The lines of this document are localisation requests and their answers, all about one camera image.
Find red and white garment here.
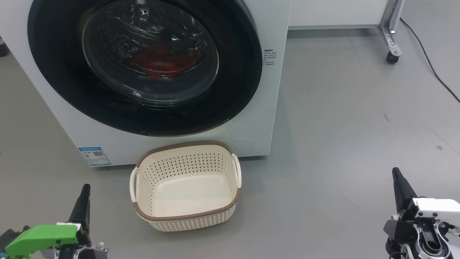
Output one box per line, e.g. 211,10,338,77
131,44,198,79

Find cream perforated laundry basket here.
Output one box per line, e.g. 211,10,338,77
129,141,242,232

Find black round glass washer door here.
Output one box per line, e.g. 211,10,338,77
27,0,263,137

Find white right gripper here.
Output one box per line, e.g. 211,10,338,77
383,167,460,259

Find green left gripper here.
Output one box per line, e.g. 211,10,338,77
5,184,108,259

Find black floor cable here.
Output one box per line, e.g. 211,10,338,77
400,18,460,103

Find white front-load washing machine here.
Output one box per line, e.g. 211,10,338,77
0,0,292,169

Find blue energy label sticker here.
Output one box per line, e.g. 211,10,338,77
78,146,111,167

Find white partition panel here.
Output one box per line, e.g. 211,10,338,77
287,0,391,30

